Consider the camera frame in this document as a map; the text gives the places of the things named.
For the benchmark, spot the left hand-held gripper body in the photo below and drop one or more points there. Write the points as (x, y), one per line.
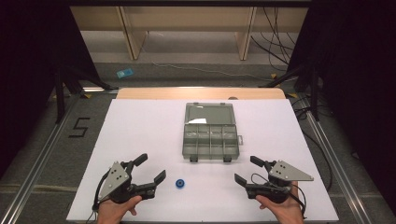
(117, 177)

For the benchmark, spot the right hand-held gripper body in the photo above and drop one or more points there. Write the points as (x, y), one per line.
(288, 172)

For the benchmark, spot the person's left hand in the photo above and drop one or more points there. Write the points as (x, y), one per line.
(113, 211)

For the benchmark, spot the person's right hand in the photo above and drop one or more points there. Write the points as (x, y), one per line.
(285, 211)

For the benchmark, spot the small blue spool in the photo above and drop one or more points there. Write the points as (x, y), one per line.
(180, 183)

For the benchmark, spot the white table sheet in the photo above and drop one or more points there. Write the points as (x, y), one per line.
(149, 137)

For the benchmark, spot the clear grey plastic compartment box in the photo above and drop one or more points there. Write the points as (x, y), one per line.
(210, 137)

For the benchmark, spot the black metal stand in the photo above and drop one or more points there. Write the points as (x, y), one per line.
(314, 93)
(59, 93)

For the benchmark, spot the blue card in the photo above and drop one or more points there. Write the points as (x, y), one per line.
(125, 73)

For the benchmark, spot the wooden table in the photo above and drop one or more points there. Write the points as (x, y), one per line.
(199, 93)

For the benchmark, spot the black curtain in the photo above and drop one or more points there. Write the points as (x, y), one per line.
(358, 77)
(28, 62)

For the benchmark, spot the light wooden shelf unit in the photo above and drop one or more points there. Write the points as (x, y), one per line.
(186, 18)

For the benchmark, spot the aluminium floor rail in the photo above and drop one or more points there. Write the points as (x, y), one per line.
(37, 168)
(336, 168)

